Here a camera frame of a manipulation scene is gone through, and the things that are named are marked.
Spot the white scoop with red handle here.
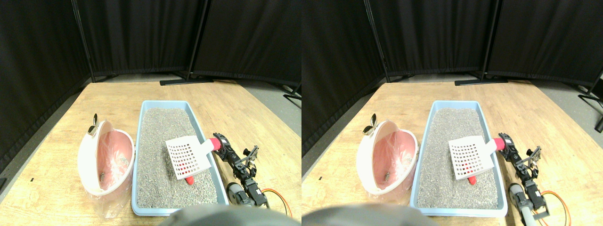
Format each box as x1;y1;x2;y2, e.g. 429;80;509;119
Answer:
165;135;222;181
448;135;507;181

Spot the black curtain stand foot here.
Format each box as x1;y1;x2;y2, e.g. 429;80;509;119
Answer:
578;70;603;134
455;77;509;87
283;79;302;101
160;77;215;87

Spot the blue litter tray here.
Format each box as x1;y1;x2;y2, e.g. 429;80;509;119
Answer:
410;100;508;218
131;100;230;217

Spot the black curtain stand pole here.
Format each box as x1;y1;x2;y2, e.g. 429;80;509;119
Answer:
187;0;211;81
363;0;391;83
71;0;97;83
482;0;504;81

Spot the white bin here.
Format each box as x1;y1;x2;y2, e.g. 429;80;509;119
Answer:
77;113;136;218
356;113;419;198

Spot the orange wire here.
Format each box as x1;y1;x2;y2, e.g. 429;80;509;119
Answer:
262;188;293;218
539;190;572;226

